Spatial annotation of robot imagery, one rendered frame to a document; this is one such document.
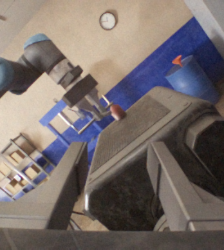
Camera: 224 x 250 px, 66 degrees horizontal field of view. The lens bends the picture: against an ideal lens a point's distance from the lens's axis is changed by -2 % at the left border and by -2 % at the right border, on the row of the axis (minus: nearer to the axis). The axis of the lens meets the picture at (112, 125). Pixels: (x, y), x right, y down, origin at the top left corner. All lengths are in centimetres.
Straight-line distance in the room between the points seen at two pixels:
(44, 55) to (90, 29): 325
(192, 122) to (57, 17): 374
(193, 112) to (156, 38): 342
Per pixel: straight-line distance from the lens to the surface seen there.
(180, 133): 51
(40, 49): 65
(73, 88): 63
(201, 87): 335
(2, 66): 54
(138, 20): 389
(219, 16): 377
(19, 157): 433
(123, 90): 377
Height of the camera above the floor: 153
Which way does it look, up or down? 12 degrees down
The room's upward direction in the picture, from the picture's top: 43 degrees counter-clockwise
